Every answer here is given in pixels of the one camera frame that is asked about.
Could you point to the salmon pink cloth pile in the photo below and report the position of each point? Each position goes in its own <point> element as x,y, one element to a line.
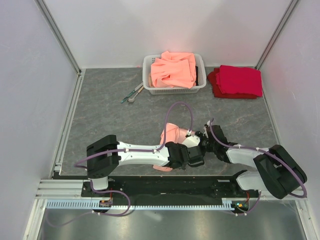
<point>174,69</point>

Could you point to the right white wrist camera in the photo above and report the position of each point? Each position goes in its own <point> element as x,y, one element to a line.
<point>208,129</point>

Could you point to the right aluminium frame post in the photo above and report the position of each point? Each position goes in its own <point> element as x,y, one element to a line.
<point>277,32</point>

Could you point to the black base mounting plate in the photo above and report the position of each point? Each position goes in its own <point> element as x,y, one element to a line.
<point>217,187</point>

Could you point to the dark item in basket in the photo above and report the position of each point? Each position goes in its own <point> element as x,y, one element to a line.
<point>197,76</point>

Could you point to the red folded cloth stack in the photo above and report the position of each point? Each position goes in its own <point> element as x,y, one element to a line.
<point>231,82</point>

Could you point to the green handled knife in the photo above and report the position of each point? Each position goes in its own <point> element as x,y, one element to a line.
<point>132,92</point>

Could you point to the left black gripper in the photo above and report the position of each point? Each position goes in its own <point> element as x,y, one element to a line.
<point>182,146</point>

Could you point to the white plastic basket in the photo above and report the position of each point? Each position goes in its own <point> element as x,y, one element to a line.
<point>146,70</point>

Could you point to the white slotted cable duct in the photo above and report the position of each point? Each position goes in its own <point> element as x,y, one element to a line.
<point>226,205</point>

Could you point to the left aluminium frame post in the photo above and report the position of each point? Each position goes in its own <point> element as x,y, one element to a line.
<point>58,34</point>

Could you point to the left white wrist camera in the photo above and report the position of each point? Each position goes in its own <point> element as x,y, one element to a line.
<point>191,140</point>

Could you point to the aluminium frame post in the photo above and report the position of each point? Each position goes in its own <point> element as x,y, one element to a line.
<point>58,34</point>
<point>277,32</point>

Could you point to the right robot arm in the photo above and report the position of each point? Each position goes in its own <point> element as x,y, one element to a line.
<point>275,169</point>

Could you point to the wooden utensil in basket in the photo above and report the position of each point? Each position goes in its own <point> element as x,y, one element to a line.
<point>150,83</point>

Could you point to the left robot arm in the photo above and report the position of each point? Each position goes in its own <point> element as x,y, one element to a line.
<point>105,155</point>

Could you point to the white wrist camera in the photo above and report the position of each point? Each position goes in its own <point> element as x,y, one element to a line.
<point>208,129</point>
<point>191,140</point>

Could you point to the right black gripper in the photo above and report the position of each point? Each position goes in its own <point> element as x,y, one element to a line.
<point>200,135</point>

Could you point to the light pink satin napkin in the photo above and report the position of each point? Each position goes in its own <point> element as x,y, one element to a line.
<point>173,133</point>

